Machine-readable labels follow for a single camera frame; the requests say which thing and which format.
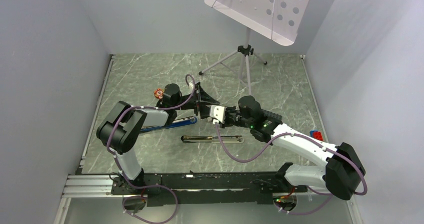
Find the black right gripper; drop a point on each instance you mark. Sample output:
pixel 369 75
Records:
pixel 226 123

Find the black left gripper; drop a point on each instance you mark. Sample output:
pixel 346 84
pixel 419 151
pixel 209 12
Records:
pixel 202 97

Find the black silver stapler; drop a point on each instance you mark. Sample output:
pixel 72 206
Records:
pixel 212 139

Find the blue black stapler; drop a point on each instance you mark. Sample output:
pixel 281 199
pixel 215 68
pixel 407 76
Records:
pixel 176 123

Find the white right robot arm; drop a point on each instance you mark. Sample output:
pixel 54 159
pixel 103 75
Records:
pixel 336 168

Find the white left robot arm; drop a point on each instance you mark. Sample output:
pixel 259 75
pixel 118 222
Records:
pixel 123 125

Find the dark grey lego baseplate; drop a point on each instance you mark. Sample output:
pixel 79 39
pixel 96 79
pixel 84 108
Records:
pixel 272 115

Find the red cartoon eraser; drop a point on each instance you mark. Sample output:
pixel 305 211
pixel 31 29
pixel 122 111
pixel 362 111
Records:
pixel 158 94

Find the colourful lego toy car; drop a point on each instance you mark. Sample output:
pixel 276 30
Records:
pixel 316 135

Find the white perforated music stand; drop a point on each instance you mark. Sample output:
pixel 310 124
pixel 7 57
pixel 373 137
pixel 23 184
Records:
pixel 277 20

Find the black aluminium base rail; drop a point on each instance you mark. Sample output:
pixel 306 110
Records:
pixel 160 189

